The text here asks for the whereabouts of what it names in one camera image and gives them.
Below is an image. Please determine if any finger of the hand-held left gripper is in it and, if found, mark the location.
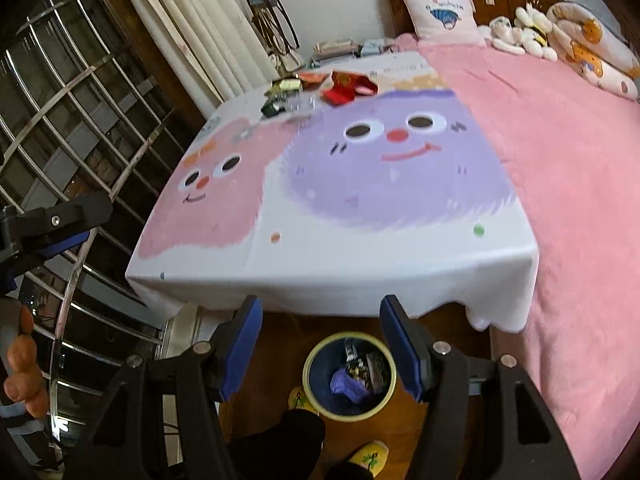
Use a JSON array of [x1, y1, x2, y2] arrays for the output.
[[14, 191, 114, 267]]

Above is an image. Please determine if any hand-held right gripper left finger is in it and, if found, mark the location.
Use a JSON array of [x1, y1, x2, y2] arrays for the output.
[[75, 295, 264, 480]]

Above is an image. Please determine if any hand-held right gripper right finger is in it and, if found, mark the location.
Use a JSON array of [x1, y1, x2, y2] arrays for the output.
[[378, 294, 581, 480]]

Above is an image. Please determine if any purple plastic bag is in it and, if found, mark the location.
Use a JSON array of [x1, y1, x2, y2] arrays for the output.
[[330, 367, 373, 404]]

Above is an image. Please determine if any yellow rimmed trash bin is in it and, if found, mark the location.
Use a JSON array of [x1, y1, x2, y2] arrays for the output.
[[302, 331, 398, 418]]

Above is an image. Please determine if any person's left forearm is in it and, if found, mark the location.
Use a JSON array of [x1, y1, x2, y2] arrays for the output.
[[0, 400, 63, 476]]

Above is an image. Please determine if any person's left hand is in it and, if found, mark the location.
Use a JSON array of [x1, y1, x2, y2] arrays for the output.
[[2, 307, 50, 421]]

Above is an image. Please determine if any yellow slipper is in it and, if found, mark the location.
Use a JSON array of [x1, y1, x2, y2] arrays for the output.
[[347, 441, 390, 474], [289, 386, 321, 417]]

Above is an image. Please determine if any person's dark trouser leg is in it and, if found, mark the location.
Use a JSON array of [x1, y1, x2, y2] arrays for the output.
[[225, 409, 327, 480]]

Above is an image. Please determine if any metal window grille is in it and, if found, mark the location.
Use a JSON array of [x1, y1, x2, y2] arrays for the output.
[[0, 0, 201, 461]]

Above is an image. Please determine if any cartoon face printed bedsheet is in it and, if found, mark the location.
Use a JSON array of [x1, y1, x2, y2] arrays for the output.
[[125, 52, 541, 332]]

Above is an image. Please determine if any pink blanket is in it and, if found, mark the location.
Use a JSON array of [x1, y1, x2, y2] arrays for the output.
[[395, 32, 640, 466]]

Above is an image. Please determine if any white curtain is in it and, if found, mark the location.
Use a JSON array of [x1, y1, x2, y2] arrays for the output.
[[115, 0, 273, 106]]

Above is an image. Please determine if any clear plastic bottle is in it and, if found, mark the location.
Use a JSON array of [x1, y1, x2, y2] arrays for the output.
[[285, 96, 317, 116]]

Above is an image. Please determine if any red foil wrapper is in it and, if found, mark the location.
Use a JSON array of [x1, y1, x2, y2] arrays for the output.
[[322, 71, 380, 107]]

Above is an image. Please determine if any white handbag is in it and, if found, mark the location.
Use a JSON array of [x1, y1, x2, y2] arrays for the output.
[[272, 50, 307, 72]]

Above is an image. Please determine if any stack of books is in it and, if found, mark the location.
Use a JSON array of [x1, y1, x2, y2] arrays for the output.
[[311, 39, 362, 66]]

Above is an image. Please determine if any white plush toy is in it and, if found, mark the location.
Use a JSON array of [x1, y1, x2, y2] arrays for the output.
[[489, 16, 526, 55], [515, 2, 558, 61]]

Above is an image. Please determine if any pink white printed pillow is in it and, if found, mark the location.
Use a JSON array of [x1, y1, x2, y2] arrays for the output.
[[400, 0, 487, 48]]

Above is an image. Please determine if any rolled bear print quilt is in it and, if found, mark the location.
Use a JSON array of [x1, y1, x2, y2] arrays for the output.
[[546, 1, 640, 101]]

